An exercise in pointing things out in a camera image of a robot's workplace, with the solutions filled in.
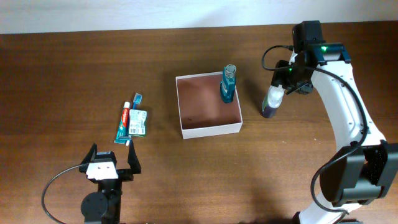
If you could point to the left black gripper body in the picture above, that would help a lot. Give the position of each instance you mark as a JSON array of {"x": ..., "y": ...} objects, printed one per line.
[{"x": 125, "y": 175}]

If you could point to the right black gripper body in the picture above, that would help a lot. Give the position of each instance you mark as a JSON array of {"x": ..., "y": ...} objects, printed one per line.
[{"x": 292, "y": 79}]

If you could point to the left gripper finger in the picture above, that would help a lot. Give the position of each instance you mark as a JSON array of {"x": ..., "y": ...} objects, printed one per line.
[
  {"x": 90, "y": 155},
  {"x": 132, "y": 159}
]

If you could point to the clear spray bottle dark liquid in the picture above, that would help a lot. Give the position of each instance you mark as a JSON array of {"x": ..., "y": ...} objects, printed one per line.
[{"x": 272, "y": 101}]

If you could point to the green white soap packet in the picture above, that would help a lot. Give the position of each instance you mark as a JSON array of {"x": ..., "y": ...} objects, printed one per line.
[{"x": 137, "y": 122}]

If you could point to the blue Listerine mouthwash bottle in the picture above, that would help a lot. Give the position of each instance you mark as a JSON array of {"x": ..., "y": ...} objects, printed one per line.
[{"x": 228, "y": 83}]

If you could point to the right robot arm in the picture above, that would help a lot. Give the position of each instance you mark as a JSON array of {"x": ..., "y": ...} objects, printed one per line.
[{"x": 365, "y": 164}]

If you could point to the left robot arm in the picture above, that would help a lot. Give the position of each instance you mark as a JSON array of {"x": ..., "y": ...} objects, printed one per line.
[{"x": 104, "y": 205}]

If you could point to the Colgate toothpaste tube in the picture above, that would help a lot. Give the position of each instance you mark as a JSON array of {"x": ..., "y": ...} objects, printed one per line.
[{"x": 122, "y": 135}]

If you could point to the blue toothbrush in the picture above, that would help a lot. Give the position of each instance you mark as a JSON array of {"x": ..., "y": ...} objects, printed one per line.
[{"x": 136, "y": 101}]

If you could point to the white cardboard box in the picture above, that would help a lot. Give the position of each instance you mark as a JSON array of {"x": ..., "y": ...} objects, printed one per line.
[{"x": 202, "y": 112}]

